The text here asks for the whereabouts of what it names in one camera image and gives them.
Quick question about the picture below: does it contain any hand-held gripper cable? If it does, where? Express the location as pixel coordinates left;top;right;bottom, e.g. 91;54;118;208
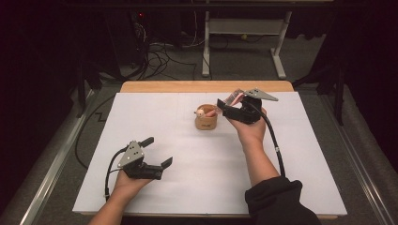
104;146;130;202
247;101;286;178

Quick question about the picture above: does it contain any white table board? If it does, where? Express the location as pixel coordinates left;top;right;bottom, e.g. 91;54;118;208
72;91;347;217

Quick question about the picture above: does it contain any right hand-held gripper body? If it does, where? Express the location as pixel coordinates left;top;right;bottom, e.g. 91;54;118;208
223;87;280;125

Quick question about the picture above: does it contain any white metal desk frame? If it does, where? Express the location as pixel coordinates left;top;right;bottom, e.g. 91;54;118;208
201;10;294;80

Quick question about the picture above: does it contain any wooden table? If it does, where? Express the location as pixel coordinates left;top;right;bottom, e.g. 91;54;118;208
79;80;340;219

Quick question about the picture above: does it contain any person's left hand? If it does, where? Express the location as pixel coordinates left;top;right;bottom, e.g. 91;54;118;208
112;170;153;196

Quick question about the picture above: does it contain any pink hairbrush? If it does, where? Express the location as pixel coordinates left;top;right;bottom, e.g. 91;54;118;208
205;88;246;118

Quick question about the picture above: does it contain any bundle of floor cables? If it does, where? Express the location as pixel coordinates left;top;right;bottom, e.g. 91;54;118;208
125;22;199;81

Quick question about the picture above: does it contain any right hand-held gripper cable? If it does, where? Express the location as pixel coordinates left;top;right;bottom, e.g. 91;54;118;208
247;101;286;178

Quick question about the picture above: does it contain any left hand-held gripper cable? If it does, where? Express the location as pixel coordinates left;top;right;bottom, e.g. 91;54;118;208
104;146;130;202

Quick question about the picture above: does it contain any metal floor rail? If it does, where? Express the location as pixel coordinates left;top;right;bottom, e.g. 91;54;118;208
323;93;398;225
18;88;97;225

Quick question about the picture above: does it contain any black computer tower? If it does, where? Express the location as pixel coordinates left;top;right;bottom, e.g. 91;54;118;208
104;10;148;69

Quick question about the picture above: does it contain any dark metal stand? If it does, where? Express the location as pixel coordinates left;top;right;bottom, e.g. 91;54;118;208
292;62;346;127
74;60;104;119

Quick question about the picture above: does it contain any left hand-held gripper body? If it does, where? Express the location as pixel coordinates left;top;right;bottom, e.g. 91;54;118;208
116;140;163;181

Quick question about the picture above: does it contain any black floor cable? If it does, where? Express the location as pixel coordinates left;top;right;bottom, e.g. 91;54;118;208
74;95;116;170

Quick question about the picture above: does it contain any person's right hand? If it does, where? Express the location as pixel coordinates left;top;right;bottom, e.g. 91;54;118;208
226;107;268;144

